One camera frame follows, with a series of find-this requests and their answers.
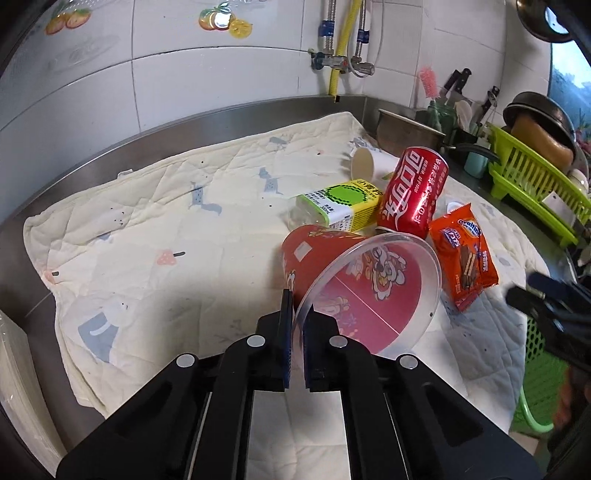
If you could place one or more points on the red soda can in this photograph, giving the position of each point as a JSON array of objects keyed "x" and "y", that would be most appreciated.
[{"x": 411, "y": 194}]

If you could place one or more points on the brown bowl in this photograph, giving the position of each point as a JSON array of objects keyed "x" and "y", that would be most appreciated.
[{"x": 540, "y": 138}]

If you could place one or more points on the white plastic container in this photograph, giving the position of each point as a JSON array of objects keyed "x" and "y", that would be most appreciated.
[{"x": 23, "y": 378}]

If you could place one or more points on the red paper cup with clear lid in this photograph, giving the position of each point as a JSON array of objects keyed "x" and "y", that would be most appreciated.
[{"x": 314, "y": 254}]

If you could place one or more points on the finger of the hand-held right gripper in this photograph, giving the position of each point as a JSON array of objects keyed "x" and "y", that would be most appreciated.
[
  {"x": 554, "y": 286},
  {"x": 531, "y": 302}
]

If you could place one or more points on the white bowl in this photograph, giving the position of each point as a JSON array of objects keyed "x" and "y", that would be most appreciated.
[{"x": 578, "y": 181}]

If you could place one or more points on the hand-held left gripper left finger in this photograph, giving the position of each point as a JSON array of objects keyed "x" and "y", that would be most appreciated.
[{"x": 286, "y": 344}]

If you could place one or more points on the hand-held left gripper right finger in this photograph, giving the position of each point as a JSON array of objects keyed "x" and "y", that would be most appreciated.
[{"x": 315, "y": 355}]

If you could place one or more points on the steel pot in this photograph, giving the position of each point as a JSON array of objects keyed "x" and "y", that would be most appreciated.
[{"x": 406, "y": 131}]

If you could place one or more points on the metal water valve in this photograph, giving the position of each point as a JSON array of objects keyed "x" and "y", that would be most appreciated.
[
  {"x": 362, "y": 67},
  {"x": 325, "y": 61}
]

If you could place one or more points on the white paper cup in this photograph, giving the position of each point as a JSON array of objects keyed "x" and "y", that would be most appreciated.
[{"x": 374, "y": 161}]

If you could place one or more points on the clear plastic bottle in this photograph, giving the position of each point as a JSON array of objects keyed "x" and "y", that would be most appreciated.
[{"x": 453, "y": 207}]

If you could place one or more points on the teal cup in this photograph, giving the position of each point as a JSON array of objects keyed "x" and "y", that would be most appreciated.
[{"x": 475, "y": 162}]

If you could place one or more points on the cream quilted blanket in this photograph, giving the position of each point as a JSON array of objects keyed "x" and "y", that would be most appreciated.
[{"x": 184, "y": 207}]

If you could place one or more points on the hanging metal pan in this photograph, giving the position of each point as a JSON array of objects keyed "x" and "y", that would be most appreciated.
[{"x": 545, "y": 23}]

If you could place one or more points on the green yellow drink carton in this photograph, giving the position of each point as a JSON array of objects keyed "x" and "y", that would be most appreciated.
[{"x": 341, "y": 203}]

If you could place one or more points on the green plastic dish rack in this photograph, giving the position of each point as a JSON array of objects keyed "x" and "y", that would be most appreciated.
[{"x": 531, "y": 184}]

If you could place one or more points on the pink bottle brush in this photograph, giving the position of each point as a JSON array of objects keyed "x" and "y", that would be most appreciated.
[{"x": 428, "y": 83}]

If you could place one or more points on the orange wafer snack packet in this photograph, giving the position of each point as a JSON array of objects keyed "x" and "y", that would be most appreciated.
[{"x": 461, "y": 258}]

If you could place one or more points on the green plastic wastebasket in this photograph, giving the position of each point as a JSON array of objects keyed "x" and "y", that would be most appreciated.
[{"x": 540, "y": 360}]

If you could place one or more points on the green glass jar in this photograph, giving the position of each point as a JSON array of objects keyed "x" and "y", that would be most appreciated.
[{"x": 441, "y": 115}]

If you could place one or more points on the fruit wall sticker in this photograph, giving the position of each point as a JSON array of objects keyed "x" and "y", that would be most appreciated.
[
  {"x": 221, "y": 19},
  {"x": 67, "y": 21}
]

